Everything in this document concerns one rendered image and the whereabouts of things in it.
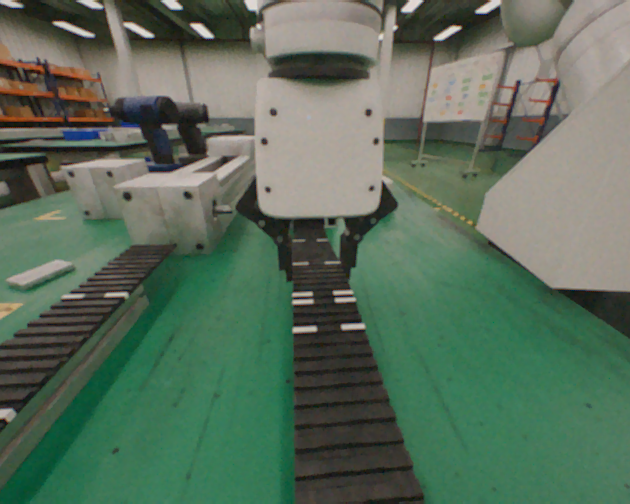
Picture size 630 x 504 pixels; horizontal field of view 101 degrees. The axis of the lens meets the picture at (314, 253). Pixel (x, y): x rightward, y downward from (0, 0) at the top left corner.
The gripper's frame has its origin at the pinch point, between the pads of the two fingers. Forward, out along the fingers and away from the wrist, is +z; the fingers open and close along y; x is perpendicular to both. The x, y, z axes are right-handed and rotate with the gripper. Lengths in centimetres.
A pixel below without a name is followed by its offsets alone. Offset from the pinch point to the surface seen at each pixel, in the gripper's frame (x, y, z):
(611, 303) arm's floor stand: -2.0, 33.0, 5.7
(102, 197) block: 25.9, -37.2, -0.1
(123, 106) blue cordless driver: 49, -42, -16
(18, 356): -10.6, -19.3, 0.6
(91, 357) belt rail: -8.8, -17.0, 2.8
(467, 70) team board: 519, 308, -96
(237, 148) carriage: 51, -17, -6
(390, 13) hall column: 1000, 299, -311
